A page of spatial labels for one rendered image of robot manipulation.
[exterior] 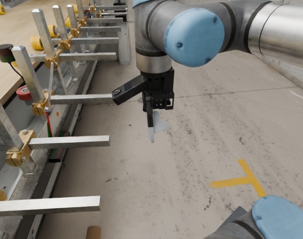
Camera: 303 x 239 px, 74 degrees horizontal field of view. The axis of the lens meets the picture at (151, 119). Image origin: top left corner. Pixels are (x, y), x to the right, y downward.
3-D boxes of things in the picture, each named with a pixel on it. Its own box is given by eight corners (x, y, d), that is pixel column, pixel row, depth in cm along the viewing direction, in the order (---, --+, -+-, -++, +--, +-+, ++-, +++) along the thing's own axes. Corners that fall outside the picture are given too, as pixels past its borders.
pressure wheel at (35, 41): (40, 32, 122) (38, 43, 119) (46, 41, 130) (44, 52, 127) (30, 32, 122) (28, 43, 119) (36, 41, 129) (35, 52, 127)
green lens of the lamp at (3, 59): (21, 56, 78) (19, 50, 77) (13, 62, 74) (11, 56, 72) (5, 56, 78) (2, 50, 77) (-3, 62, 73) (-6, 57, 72)
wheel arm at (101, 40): (119, 41, 129) (118, 36, 126) (119, 44, 126) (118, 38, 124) (39, 43, 126) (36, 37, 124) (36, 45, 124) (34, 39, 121)
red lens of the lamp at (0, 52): (18, 49, 77) (16, 43, 75) (11, 55, 72) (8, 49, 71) (2, 50, 76) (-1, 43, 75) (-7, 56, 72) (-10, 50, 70)
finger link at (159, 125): (170, 142, 56) (168, 109, 56) (149, 144, 56) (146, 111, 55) (168, 141, 59) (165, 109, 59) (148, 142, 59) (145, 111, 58)
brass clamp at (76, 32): (83, 31, 150) (81, 23, 147) (79, 37, 139) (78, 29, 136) (75, 31, 150) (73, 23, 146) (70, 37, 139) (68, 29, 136)
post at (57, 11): (79, 82, 141) (59, 4, 110) (78, 85, 138) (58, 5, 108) (74, 82, 140) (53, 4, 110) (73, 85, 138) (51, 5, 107)
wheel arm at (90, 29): (121, 30, 148) (121, 25, 146) (121, 32, 145) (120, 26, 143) (51, 32, 146) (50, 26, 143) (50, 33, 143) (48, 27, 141)
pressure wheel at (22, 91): (46, 104, 99) (38, 83, 91) (41, 114, 93) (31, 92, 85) (30, 105, 98) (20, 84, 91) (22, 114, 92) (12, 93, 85)
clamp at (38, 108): (55, 98, 98) (52, 89, 95) (46, 115, 88) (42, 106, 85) (43, 99, 98) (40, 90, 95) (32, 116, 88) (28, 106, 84)
